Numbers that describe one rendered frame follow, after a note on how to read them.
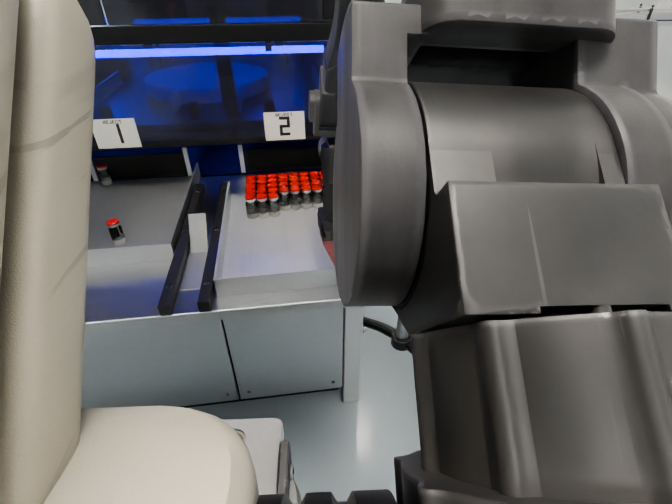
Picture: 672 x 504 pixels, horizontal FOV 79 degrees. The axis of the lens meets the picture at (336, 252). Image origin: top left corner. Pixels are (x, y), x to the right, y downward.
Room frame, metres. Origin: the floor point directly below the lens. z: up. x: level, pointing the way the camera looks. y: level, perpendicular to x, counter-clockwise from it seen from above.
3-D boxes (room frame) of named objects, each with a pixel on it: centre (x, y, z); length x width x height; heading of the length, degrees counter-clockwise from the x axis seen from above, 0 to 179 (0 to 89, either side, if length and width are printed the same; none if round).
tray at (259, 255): (0.66, 0.08, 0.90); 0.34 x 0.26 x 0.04; 9
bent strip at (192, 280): (0.56, 0.24, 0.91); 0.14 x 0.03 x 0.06; 7
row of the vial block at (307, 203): (0.74, 0.09, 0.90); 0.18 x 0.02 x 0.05; 99
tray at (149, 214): (0.72, 0.43, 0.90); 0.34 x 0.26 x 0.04; 8
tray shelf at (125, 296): (0.67, 0.26, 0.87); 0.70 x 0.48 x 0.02; 98
